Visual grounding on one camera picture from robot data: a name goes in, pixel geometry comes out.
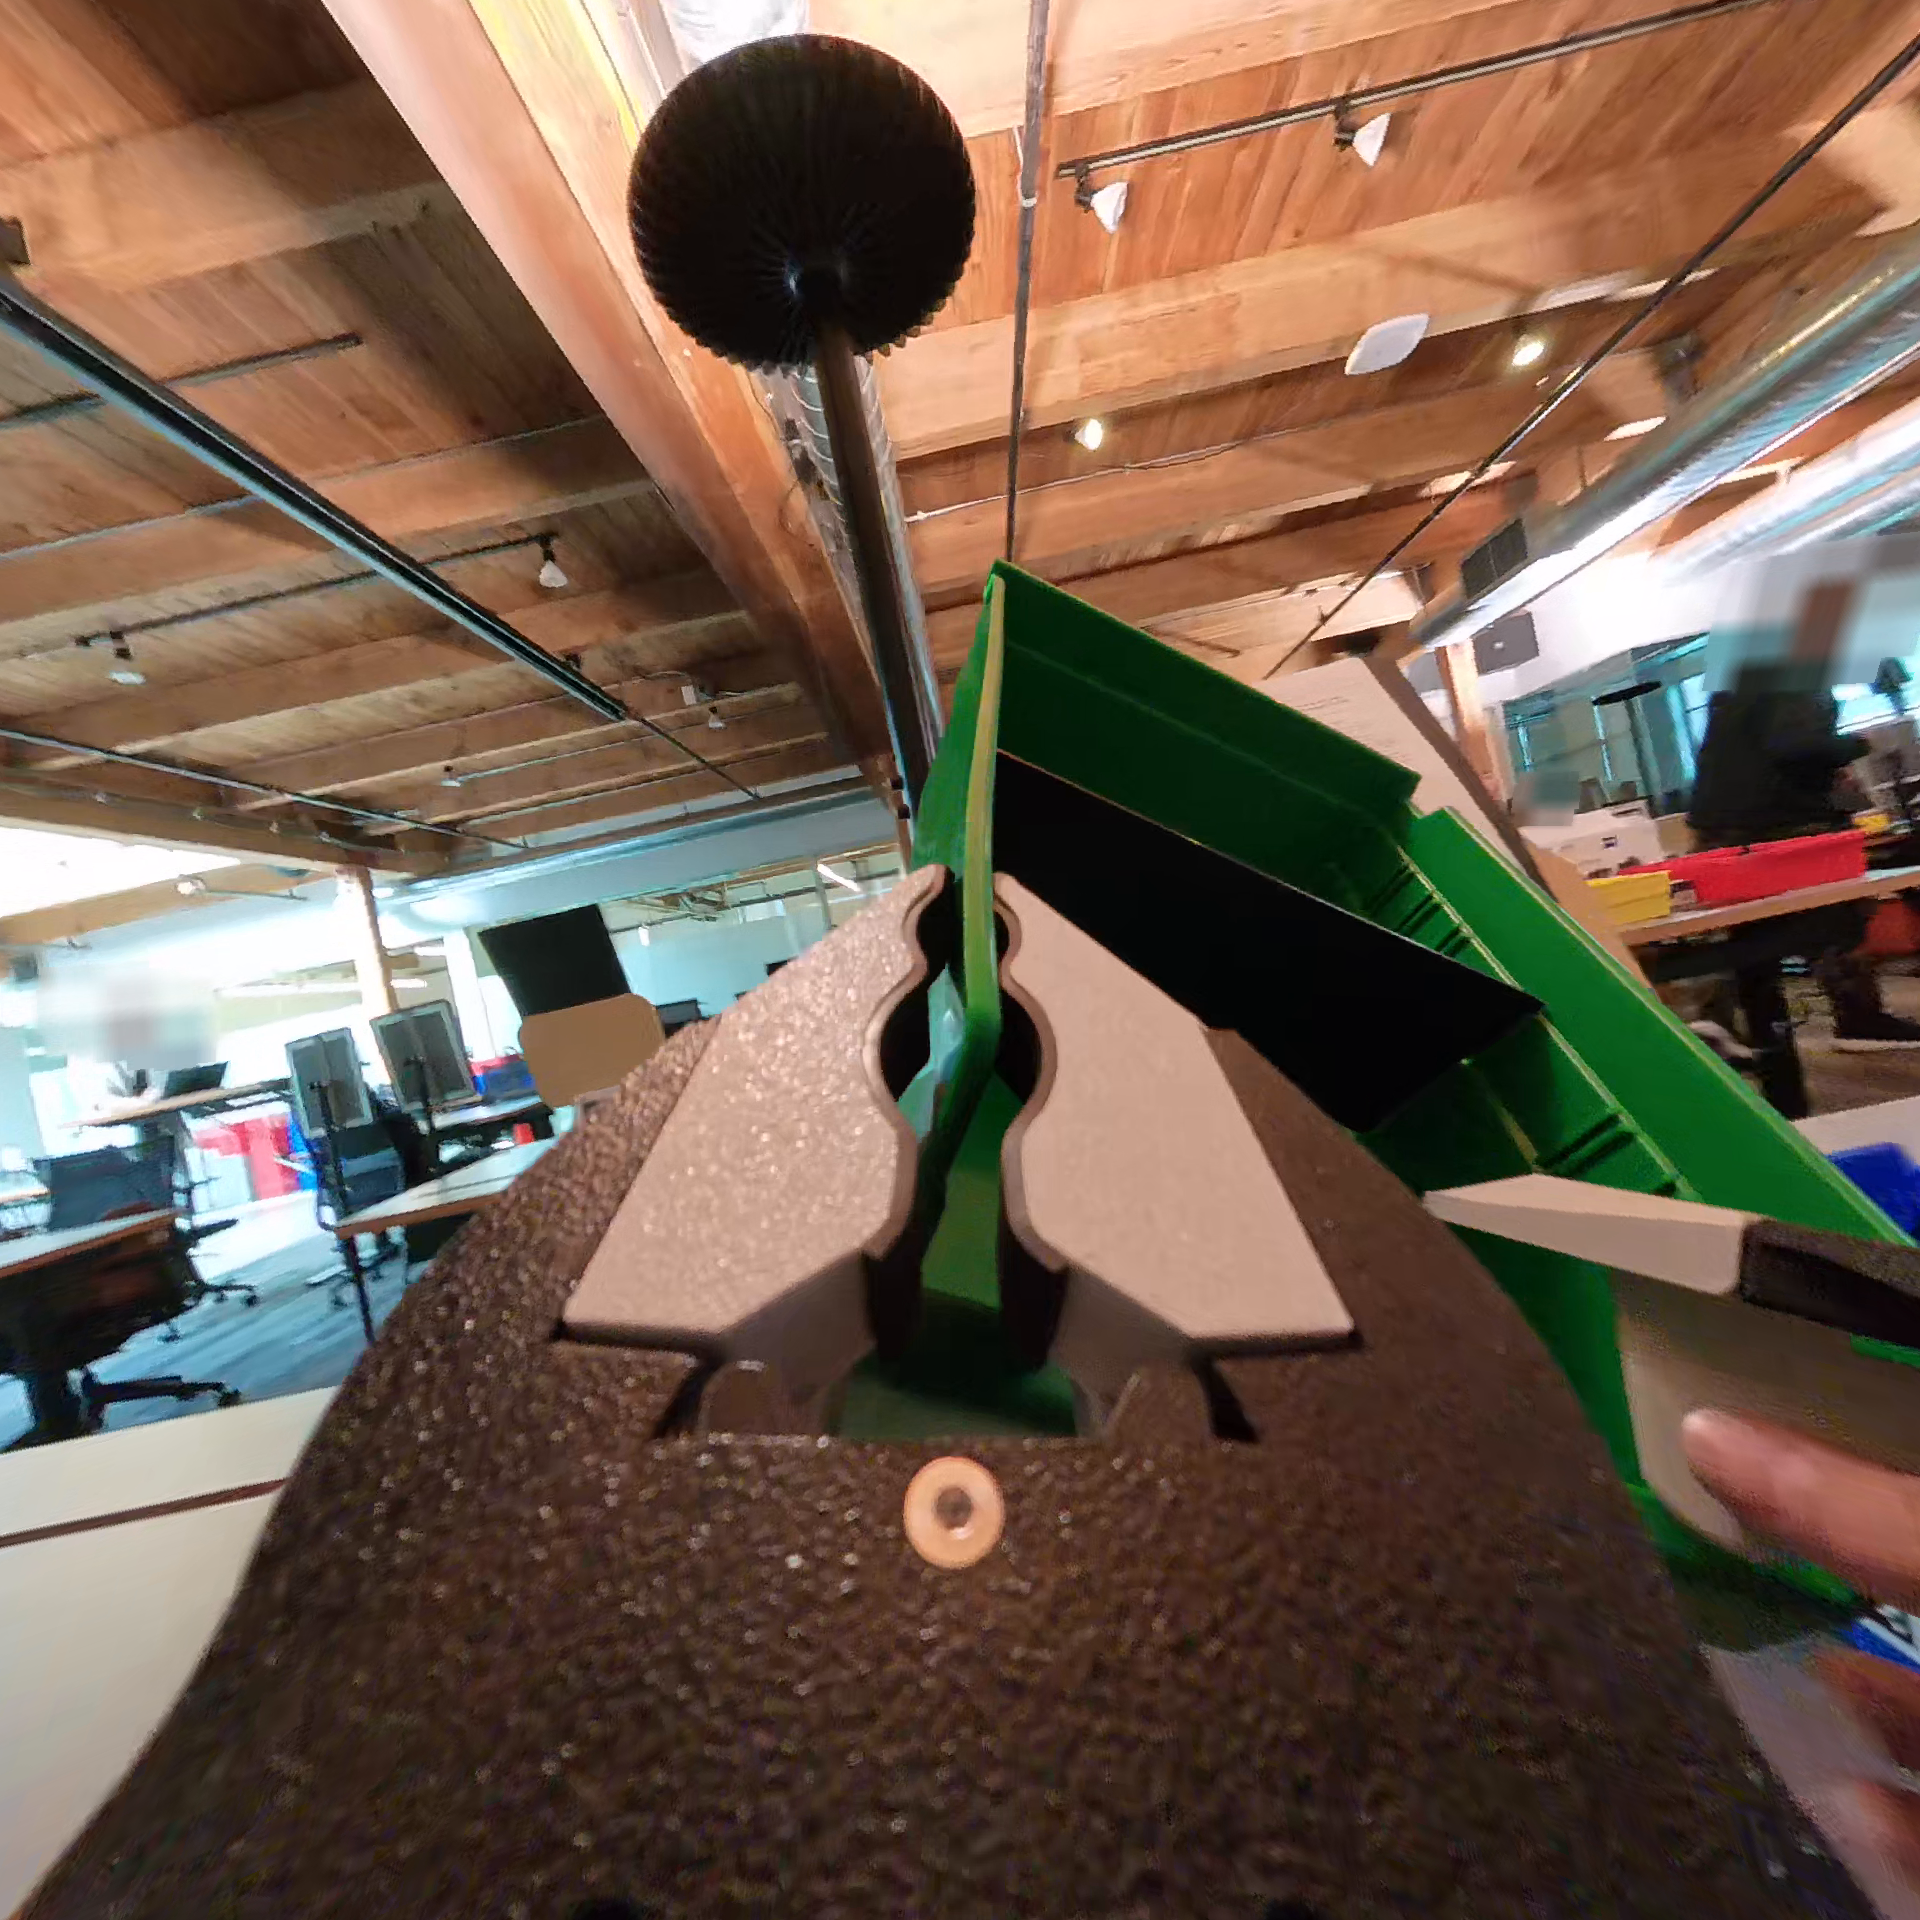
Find light wooden table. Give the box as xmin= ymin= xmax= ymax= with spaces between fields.
xmin=334 ymin=1136 xmax=565 ymax=1344

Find red plastic bin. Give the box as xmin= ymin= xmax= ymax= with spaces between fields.
xmin=1635 ymin=829 xmax=1869 ymax=905

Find black board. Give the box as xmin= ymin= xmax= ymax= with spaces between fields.
xmin=477 ymin=903 xmax=634 ymax=1024

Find person's right hand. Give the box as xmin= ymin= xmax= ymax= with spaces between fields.
xmin=1681 ymin=1407 xmax=1920 ymax=1920

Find black divider panel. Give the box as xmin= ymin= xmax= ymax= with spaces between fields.
xmin=990 ymin=757 xmax=1548 ymax=1134

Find black pleated floor lamp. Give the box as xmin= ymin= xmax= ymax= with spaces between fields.
xmin=626 ymin=37 xmax=976 ymax=817

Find computer monitor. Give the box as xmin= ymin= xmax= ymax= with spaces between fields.
xmin=373 ymin=1001 xmax=473 ymax=1113
xmin=285 ymin=1025 xmax=378 ymax=1142

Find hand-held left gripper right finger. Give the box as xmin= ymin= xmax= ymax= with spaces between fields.
xmin=990 ymin=872 xmax=1361 ymax=1373

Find green plastic bin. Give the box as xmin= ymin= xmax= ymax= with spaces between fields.
xmin=833 ymin=560 xmax=1913 ymax=1652

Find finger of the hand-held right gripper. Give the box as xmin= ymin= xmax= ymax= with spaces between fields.
xmin=1421 ymin=1169 xmax=1760 ymax=1301

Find silver air duct with vent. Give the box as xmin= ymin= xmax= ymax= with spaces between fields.
xmin=1411 ymin=240 xmax=1920 ymax=640

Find wooden office desk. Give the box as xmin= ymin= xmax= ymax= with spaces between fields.
xmin=1621 ymin=862 xmax=1920 ymax=951

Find printed instruction sheets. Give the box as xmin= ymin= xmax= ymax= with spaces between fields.
xmin=1264 ymin=656 xmax=1518 ymax=872

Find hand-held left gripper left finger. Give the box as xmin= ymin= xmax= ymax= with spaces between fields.
xmin=560 ymin=862 xmax=963 ymax=1373

